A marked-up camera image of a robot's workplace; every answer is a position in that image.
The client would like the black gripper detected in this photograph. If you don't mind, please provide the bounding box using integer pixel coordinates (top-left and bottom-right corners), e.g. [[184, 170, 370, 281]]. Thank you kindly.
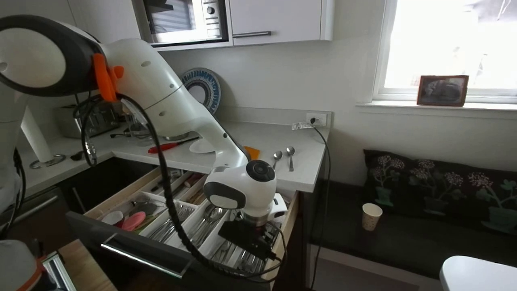
[[218, 220, 276, 259]]

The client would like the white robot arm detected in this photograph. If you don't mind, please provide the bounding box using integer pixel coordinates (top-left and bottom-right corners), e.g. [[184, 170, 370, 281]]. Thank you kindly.
[[0, 15, 276, 228]]

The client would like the open wooden cutlery drawer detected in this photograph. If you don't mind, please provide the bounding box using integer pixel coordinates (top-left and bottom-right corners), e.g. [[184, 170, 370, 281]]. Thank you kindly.
[[66, 168, 297, 291]]

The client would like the orange silicone mat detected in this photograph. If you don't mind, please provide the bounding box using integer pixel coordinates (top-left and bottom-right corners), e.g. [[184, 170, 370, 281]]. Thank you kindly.
[[244, 146, 260, 160]]

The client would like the white cutlery tray insert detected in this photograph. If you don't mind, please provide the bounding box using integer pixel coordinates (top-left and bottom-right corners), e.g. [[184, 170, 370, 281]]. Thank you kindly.
[[99, 168, 296, 277]]

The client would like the silver spoon on counter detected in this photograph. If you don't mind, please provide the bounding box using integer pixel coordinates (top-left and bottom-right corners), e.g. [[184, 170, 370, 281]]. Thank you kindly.
[[272, 150, 283, 170], [286, 146, 296, 171]]

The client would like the small white plate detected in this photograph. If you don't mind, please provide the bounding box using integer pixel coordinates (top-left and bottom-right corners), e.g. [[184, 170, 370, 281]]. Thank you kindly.
[[189, 139, 215, 154]]

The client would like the paper cup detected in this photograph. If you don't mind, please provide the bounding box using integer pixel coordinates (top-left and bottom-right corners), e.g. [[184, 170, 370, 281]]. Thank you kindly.
[[362, 202, 383, 231]]

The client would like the white round lid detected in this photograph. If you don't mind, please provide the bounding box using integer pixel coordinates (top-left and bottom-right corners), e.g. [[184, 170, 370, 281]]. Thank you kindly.
[[102, 210, 124, 225]]

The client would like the blue patterned decorative plate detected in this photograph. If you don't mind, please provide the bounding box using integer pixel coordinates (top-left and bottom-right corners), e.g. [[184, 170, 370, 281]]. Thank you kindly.
[[181, 68, 223, 115]]

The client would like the white upper cabinet door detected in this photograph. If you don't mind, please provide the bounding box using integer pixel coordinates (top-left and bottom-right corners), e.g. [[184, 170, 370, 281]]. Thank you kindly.
[[228, 0, 335, 45]]

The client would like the white side table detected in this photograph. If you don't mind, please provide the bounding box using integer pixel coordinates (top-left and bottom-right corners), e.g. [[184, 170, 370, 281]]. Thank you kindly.
[[440, 256, 517, 291]]

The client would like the built-in microwave oven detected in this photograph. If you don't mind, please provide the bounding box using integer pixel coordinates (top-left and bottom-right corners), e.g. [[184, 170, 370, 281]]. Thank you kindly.
[[131, 0, 228, 47]]

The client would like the white paper towel roll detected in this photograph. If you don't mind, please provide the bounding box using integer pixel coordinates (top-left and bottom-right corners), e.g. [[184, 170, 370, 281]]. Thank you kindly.
[[21, 108, 53, 163]]

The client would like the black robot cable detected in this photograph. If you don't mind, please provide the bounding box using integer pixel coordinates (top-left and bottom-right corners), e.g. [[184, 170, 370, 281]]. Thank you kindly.
[[71, 92, 288, 281]]

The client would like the red handled paring knife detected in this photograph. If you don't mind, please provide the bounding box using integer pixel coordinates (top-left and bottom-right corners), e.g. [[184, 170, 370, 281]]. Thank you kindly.
[[147, 138, 199, 154]]

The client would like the black power cord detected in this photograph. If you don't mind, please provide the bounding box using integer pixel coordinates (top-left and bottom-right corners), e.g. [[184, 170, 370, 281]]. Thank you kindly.
[[307, 121, 333, 291]]

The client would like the white wall power outlet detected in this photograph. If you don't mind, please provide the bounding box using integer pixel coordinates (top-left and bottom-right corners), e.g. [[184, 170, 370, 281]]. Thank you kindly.
[[305, 112, 328, 126]]

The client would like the small dark picture frame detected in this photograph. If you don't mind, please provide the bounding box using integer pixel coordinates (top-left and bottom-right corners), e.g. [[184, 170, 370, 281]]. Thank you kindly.
[[417, 74, 469, 107]]

